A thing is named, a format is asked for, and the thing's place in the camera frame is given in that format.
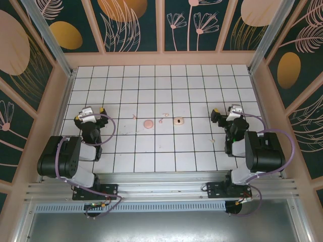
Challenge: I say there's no aluminium corner post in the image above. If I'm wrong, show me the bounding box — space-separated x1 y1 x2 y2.
248 0 296 74
21 0 77 78

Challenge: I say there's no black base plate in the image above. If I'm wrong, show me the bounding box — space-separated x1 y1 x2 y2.
72 184 119 201
206 181 253 199

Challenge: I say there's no aluminium mounting rail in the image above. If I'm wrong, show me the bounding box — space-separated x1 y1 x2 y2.
24 172 300 202

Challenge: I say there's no aluminium table side rail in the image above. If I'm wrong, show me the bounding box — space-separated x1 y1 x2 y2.
37 72 76 183
249 72 286 177

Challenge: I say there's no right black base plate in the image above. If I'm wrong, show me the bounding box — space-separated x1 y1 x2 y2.
206 181 253 199

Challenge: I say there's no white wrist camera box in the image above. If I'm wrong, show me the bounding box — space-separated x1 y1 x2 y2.
227 104 244 122
75 106 99 124

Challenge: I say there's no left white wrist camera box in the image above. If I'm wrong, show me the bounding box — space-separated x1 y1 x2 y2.
75 106 99 124

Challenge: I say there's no grey metal sheet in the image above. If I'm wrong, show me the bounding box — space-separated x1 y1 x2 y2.
15 211 311 242

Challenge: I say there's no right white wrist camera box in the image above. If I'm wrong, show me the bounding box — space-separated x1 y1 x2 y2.
227 104 244 122

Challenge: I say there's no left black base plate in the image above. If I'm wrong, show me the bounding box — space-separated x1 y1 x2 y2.
72 184 119 201

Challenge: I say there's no perforated grey cable tray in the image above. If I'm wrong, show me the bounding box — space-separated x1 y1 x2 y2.
34 201 228 213

